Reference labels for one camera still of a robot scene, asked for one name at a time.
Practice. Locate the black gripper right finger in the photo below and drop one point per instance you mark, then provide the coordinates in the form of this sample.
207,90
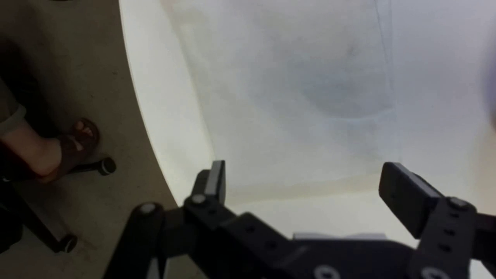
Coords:
408,195

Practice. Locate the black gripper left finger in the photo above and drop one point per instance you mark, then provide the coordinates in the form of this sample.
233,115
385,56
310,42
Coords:
217,180

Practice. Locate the white towel with red stripes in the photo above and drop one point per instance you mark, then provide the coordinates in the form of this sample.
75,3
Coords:
320,82

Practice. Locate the seated person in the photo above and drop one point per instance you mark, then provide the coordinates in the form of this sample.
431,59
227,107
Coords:
41,152

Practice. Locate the office chair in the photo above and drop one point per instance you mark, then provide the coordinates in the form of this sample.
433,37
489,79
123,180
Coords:
31,226

